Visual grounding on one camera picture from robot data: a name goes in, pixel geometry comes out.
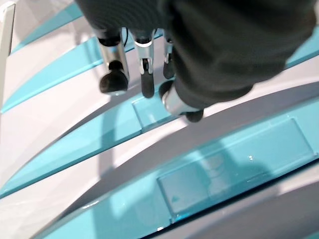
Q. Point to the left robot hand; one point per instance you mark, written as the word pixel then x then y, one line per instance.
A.
pixel 224 49

